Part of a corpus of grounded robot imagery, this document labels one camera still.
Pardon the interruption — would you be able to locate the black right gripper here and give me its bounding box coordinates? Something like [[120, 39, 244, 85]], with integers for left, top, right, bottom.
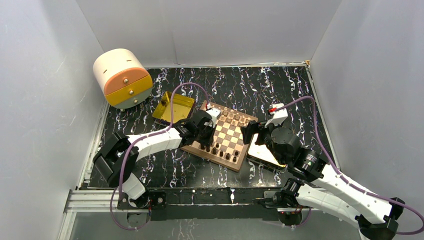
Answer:
[[240, 118, 286, 166]]

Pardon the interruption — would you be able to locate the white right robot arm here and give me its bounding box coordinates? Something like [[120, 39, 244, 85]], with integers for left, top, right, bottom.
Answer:
[[241, 120, 403, 240]]

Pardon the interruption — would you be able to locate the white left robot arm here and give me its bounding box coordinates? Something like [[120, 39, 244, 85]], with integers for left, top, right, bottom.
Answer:
[[93, 109, 220, 208]]

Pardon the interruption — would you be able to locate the wooden chess board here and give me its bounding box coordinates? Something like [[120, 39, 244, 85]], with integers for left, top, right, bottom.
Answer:
[[181, 102, 258, 172]]

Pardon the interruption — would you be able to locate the gold tin lid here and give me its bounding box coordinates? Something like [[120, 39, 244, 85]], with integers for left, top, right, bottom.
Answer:
[[246, 133, 287, 171]]

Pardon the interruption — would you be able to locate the gold tin box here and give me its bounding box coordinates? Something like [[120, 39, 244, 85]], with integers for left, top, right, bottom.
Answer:
[[152, 91, 195, 126]]

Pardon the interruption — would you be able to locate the round cream drawer cabinet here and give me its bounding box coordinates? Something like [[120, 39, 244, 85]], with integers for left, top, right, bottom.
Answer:
[[92, 48, 153, 111]]

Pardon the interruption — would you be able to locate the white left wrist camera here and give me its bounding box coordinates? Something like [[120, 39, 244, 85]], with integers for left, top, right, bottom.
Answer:
[[205, 103, 222, 128]]

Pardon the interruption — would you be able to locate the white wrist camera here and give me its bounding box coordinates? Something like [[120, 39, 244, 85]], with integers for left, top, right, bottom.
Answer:
[[265, 103, 289, 128], [205, 103, 222, 128]]

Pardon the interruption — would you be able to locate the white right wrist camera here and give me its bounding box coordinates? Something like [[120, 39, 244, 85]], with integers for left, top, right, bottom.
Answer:
[[265, 103, 289, 128]]

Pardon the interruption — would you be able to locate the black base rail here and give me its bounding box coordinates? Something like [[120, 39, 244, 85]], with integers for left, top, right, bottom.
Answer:
[[116, 187, 310, 225]]

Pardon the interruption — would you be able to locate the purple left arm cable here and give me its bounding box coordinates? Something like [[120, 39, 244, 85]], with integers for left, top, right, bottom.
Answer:
[[109, 82, 211, 232]]

